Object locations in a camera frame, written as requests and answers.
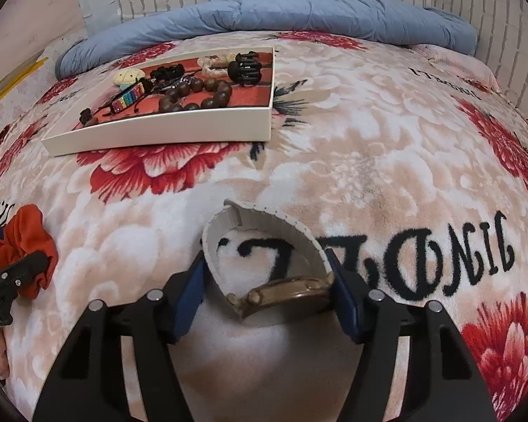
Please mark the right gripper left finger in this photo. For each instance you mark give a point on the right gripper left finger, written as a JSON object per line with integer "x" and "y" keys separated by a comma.
{"x": 86, "y": 381}

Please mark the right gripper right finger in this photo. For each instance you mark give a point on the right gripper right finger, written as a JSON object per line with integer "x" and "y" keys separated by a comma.
{"x": 443, "y": 382}

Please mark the orange scrunchie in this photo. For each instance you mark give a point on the orange scrunchie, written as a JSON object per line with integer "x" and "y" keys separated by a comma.
{"x": 21, "y": 236}

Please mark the rainbow black claw clip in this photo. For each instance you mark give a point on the rainbow black claw clip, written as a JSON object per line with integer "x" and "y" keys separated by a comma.
{"x": 128, "y": 97}

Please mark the white strap gold watch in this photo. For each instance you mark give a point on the white strap gold watch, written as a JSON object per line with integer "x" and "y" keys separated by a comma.
{"x": 285, "y": 297}

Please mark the yellow strip at bedside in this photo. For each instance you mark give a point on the yellow strip at bedside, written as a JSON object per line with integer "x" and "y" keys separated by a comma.
{"x": 20, "y": 72}

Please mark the floral fleece blanket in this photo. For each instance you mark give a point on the floral fleece blanket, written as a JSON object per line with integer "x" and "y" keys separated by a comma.
{"x": 418, "y": 181}

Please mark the cream and pink hair clip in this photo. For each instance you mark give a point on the cream and pink hair clip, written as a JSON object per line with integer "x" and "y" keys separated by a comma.
{"x": 126, "y": 77}

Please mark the blue folded quilt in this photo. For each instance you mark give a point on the blue folded quilt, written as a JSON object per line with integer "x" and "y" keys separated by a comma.
{"x": 388, "y": 21}

